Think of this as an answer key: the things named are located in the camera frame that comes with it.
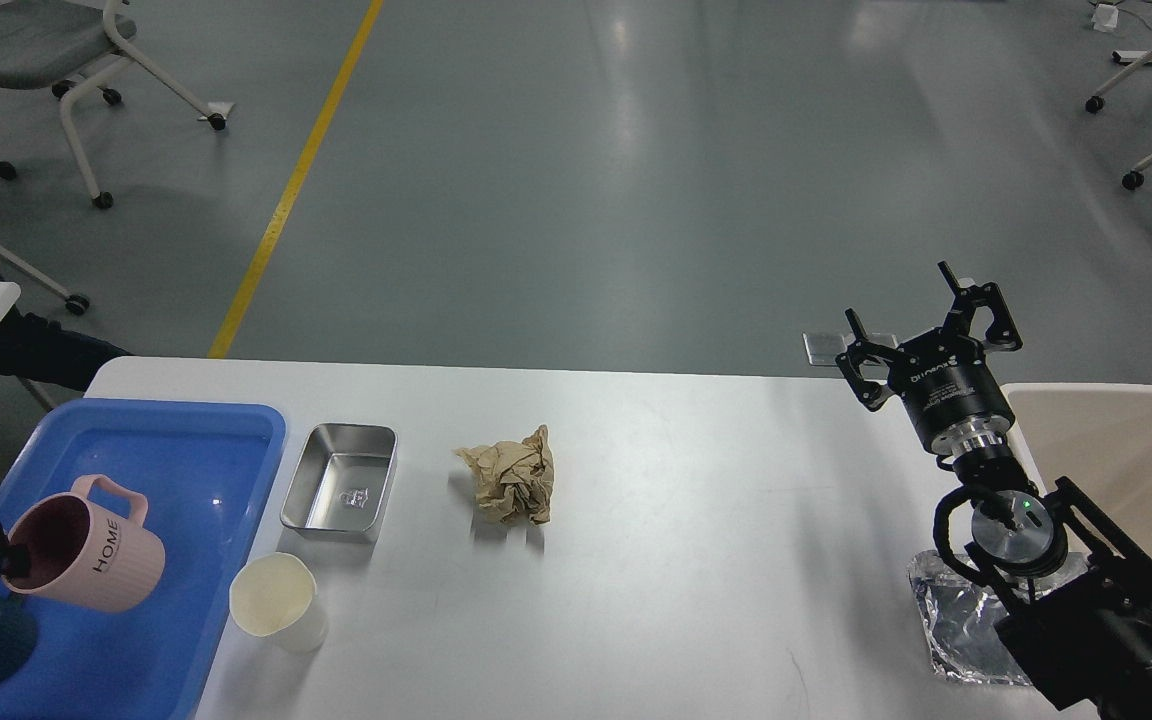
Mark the metal floor outlet plate right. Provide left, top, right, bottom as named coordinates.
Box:
left=863, top=333, right=900, bottom=348

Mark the crumpled brown paper ball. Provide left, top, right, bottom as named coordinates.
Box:
left=454, top=424, right=556, bottom=526

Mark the white power adapter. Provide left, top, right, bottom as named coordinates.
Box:
left=1091, top=3, right=1120, bottom=35

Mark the crumpled silver foil bag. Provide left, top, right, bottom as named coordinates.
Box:
left=905, top=550, right=1032, bottom=685

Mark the person in beige sweater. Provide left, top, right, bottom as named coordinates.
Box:
left=0, top=273, right=129, bottom=392

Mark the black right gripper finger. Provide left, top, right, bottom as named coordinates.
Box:
left=835, top=309, right=905, bottom=414
left=937, top=262, right=1024, bottom=354

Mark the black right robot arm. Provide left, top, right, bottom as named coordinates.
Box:
left=835, top=263, right=1152, bottom=719

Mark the beige plastic bin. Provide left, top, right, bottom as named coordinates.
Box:
left=1005, top=382, right=1152, bottom=558

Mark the white chair legs right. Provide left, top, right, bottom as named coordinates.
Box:
left=1086, top=0, right=1152, bottom=191

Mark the stainless steel rectangular tray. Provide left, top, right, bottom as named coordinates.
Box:
left=280, top=423, right=397, bottom=544

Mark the metal floor outlet plate left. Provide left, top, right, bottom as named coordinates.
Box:
left=801, top=332, right=852, bottom=366

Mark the grey office chair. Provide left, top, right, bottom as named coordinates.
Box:
left=0, top=1, right=229, bottom=210

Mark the cream paper cup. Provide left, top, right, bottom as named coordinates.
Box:
left=228, top=552, right=329, bottom=653

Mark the blue plastic tray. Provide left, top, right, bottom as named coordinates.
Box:
left=0, top=397, right=285, bottom=719

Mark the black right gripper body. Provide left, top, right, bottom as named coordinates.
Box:
left=887, top=328, right=1015, bottom=456

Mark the pink ribbed mug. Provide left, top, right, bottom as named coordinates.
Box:
left=0, top=473, right=166, bottom=612

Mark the metal floor outlet plate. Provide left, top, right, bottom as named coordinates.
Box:
left=801, top=332, right=852, bottom=366
left=863, top=333, right=900, bottom=348

